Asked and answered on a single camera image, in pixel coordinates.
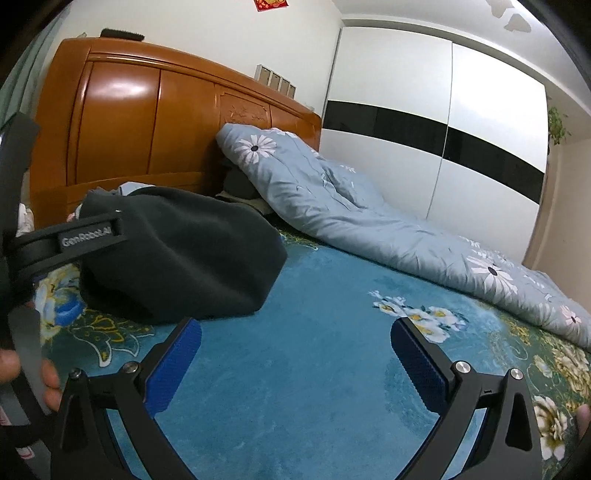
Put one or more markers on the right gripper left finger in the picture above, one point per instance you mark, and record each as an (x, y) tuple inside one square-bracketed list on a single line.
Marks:
[(85, 446)]

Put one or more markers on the person's right hand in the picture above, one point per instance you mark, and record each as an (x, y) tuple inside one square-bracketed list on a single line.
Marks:
[(583, 419)]

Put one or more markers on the wall switch panel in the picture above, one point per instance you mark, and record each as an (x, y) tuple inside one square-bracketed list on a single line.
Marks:
[(271, 79)]

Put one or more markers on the orange wooden headboard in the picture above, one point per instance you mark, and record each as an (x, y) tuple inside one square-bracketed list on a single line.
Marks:
[(112, 111)]

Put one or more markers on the white black sliding wardrobe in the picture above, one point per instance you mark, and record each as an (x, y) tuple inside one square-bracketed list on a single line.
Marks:
[(447, 133)]

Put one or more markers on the dark pillow under quilt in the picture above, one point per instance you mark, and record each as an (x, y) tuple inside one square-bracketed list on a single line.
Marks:
[(237, 188)]

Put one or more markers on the light blue floral quilt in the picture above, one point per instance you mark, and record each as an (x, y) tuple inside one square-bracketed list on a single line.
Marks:
[(334, 203)]

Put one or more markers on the person's left hand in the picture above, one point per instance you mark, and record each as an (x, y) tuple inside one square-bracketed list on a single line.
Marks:
[(12, 369)]

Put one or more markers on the green hanging plant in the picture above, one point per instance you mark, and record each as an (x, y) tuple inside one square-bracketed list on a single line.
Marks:
[(557, 130)]

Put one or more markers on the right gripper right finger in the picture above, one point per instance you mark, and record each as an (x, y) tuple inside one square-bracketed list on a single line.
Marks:
[(507, 445)]

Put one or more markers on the teal floral bed blanket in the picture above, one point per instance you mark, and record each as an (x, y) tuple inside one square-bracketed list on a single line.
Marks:
[(308, 386)]

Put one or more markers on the red wall decoration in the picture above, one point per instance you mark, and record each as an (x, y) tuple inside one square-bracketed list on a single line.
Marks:
[(267, 5)]

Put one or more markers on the black grey fleece hoodie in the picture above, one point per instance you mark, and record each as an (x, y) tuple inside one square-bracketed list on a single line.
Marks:
[(185, 255)]

